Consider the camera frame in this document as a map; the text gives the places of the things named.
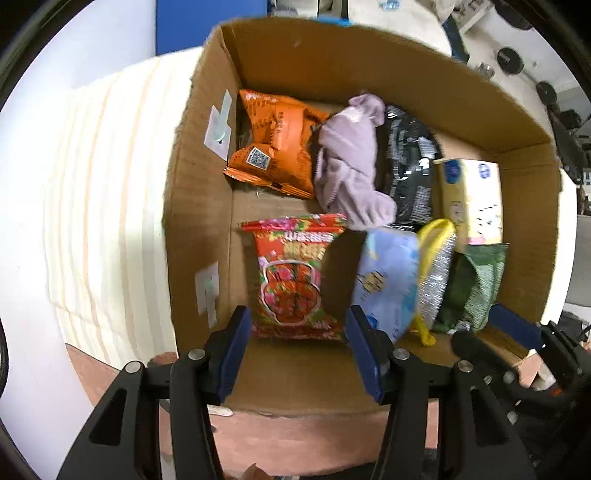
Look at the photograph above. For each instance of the black snack packet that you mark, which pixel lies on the black snack packet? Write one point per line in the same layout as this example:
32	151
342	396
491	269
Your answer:
411	184

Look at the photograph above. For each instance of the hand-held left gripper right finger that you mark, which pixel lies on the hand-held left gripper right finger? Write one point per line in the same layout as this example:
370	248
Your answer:
364	355

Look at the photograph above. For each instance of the black weight bench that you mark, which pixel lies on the black weight bench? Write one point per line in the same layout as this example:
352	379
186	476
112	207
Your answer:
457	41

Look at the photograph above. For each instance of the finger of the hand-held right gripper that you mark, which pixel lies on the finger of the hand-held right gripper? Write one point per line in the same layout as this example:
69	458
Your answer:
512	323
475	350

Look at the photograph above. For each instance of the blue foam mat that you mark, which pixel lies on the blue foam mat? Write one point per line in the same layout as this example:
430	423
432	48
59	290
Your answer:
207	23

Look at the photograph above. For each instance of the light blue tissue pack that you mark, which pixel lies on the light blue tissue pack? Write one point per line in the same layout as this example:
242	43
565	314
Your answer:
388	277

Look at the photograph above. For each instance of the purple cloth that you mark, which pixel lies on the purple cloth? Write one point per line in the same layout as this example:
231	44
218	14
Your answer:
346	157

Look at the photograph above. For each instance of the red snack packet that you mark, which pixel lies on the red snack packet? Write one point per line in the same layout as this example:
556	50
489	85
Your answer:
291	277

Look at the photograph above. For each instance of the cream yellow tissue pack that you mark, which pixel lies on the cream yellow tissue pack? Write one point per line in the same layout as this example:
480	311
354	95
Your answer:
471	203

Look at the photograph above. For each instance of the orange snack packet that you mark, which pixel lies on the orange snack packet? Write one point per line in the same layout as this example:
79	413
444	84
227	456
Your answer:
277	138

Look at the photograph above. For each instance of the brown cardboard box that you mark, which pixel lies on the brown cardboard box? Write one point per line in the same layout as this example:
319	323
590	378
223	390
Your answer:
295	369

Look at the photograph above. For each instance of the short barbell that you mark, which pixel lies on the short barbell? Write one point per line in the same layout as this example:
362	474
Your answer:
510	60

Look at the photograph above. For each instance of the small blue packet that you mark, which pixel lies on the small blue packet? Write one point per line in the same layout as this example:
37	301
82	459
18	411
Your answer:
390	4

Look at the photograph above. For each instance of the chrome dumbbell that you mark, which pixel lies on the chrome dumbbell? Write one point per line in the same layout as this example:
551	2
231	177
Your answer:
485	69

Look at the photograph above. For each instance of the green snack packet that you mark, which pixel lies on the green snack packet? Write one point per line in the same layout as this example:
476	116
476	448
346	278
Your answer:
475	286

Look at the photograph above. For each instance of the yellow and silver packet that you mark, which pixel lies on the yellow and silver packet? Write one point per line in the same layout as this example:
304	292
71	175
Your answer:
436	272

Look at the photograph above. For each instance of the white padded chair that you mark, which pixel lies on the white padded chair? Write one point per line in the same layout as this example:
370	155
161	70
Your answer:
415	23

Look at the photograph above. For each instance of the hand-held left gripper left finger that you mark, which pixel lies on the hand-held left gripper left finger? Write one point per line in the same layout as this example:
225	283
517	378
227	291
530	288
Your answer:
235	350

